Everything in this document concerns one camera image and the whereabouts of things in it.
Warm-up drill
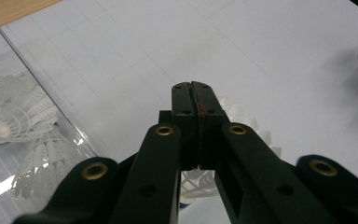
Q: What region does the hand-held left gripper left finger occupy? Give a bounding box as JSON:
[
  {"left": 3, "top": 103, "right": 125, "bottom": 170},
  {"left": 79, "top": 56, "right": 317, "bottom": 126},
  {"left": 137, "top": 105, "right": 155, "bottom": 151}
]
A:
[{"left": 108, "top": 82, "right": 201, "bottom": 224}]

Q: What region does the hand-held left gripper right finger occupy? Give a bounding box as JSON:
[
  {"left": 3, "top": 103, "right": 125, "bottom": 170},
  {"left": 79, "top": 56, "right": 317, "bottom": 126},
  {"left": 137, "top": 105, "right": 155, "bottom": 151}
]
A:
[{"left": 191, "top": 81, "right": 339, "bottom": 224}]

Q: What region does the white feather shuttlecock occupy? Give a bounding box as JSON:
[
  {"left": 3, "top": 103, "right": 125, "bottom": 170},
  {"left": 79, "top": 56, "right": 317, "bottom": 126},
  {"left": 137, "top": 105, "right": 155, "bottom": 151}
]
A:
[
  {"left": 0, "top": 73, "right": 60, "bottom": 147},
  {"left": 12, "top": 124, "right": 90, "bottom": 203},
  {"left": 178, "top": 94, "right": 283, "bottom": 213}
]

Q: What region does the clear plastic tray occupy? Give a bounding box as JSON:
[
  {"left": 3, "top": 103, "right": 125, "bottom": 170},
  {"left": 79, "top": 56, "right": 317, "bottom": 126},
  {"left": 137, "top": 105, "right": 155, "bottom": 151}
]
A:
[{"left": 0, "top": 18, "right": 100, "bottom": 224}]

